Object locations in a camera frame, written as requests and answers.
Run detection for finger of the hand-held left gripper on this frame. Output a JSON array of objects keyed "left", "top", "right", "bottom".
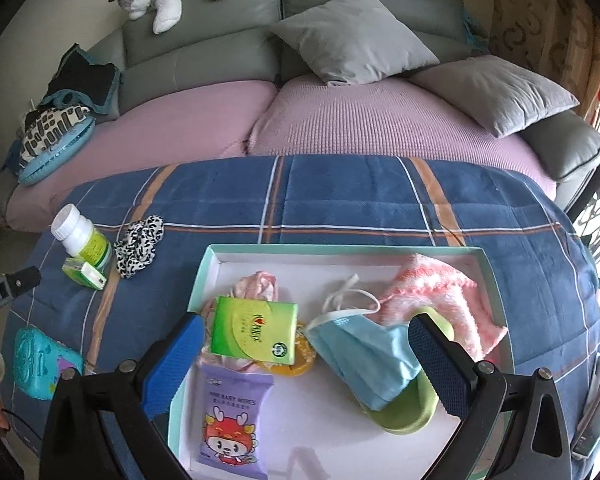
[{"left": 2, "top": 268, "right": 42, "bottom": 295}]

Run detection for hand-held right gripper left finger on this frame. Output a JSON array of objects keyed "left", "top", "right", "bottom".
[{"left": 40, "top": 312, "right": 206, "bottom": 480}]

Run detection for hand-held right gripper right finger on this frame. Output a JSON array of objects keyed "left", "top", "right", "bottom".
[{"left": 407, "top": 312, "right": 573, "bottom": 480}]

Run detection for green cloth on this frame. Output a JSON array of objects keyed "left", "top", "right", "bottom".
[{"left": 360, "top": 310, "right": 455, "bottom": 435}]

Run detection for purple baby wipes packet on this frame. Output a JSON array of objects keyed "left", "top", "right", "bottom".
[{"left": 196, "top": 362, "right": 275, "bottom": 478}]

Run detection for blue face mask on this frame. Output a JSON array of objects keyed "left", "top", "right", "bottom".
[{"left": 305, "top": 274, "right": 423, "bottom": 411}]

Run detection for pink fluffy towel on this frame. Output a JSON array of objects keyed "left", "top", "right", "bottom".
[{"left": 370, "top": 253, "right": 508, "bottom": 361}]

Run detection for green tissue pack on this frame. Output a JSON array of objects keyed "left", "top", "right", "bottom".
[{"left": 211, "top": 296, "right": 299, "bottom": 365}]

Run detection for round orange lidded cup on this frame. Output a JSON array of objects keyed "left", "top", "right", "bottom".
[{"left": 257, "top": 322, "right": 316, "bottom": 376}]

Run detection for white tray with teal rim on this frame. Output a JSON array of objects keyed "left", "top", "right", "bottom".
[{"left": 167, "top": 244, "right": 516, "bottom": 480}]

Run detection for small green white box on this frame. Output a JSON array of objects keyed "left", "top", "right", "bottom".
[{"left": 62, "top": 256, "right": 108, "bottom": 291}]

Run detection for white bottle with green label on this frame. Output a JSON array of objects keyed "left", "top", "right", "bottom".
[{"left": 50, "top": 204, "right": 113, "bottom": 270}]

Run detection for teal plastic case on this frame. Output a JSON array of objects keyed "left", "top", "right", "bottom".
[{"left": 14, "top": 327, "right": 85, "bottom": 401}]

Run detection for pink floral cloth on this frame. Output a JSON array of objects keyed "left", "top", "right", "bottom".
[{"left": 199, "top": 271, "right": 282, "bottom": 373}]

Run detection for leopard print scrunchie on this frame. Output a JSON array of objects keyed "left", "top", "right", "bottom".
[{"left": 112, "top": 215, "right": 165, "bottom": 279}]

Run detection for black white patterned blue cushion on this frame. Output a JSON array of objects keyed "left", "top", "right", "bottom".
[{"left": 17, "top": 105, "right": 97, "bottom": 186}]

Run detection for black flat device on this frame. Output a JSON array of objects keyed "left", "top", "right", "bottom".
[{"left": 570, "top": 352, "right": 600, "bottom": 461}]

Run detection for blue plaid blanket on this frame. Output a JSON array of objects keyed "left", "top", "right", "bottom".
[{"left": 7, "top": 155, "right": 600, "bottom": 480}]

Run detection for dark clothes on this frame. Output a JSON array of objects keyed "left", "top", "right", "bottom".
[{"left": 37, "top": 42, "right": 123, "bottom": 116}]

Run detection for pink sofa seat cover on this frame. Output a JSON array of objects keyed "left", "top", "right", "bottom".
[
  {"left": 247, "top": 74, "right": 558, "bottom": 198},
  {"left": 5, "top": 80, "right": 280, "bottom": 233}
]

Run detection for grey pillow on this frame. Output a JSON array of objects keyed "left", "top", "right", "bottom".
[
  {"left": 409, "top": 55, "right": 581, "bottom": 138},
  {"left": 267, "top": 0, "right": 441, "bottom": 86}
]

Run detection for grey sofa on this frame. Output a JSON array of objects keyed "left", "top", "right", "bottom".
[{"left": 0, "top": 0, "right": 600, "bottom": 226}]

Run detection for patterned beige curtain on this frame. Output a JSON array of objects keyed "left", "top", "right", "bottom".
[{"left": 492, "top": 0, "right": 600, "bottom": 111}]

